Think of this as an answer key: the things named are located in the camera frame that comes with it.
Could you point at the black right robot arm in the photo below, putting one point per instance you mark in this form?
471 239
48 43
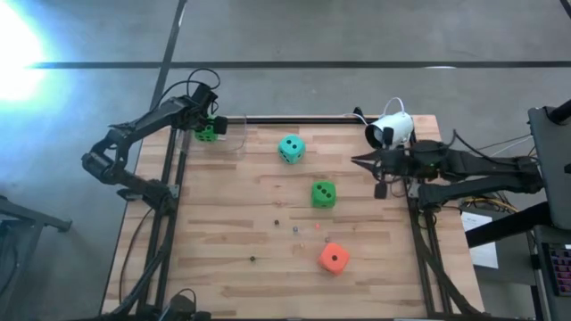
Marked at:
482 162

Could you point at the clear plastic box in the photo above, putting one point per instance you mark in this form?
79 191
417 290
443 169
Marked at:
234 142

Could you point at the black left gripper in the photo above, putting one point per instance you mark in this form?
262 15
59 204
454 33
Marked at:
203 100

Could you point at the black cart leg bar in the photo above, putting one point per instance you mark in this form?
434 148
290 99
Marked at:
508 225

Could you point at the backlit keyboard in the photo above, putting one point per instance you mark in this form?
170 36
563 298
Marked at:
562 272

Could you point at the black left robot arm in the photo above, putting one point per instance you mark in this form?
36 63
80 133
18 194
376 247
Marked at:
134 127

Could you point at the dark grey equipment cart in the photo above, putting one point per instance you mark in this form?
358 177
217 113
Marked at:
553 169

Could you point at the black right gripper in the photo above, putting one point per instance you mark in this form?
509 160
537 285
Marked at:
394 162

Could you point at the white cylindrical camera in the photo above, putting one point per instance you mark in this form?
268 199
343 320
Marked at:
392 129

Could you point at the black aluminium table frame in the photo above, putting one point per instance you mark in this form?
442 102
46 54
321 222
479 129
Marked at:
312 120

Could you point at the large green foam die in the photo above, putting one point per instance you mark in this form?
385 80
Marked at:
205 134
324 195

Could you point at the grey metal stand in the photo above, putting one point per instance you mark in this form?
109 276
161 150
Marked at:
27 214

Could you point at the large teal foam die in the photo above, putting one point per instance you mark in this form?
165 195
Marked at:
292 149

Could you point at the white paper sheet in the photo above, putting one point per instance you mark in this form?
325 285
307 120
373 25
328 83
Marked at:
486 256

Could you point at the large orange foam die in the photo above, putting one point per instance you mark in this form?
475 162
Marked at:
333 258

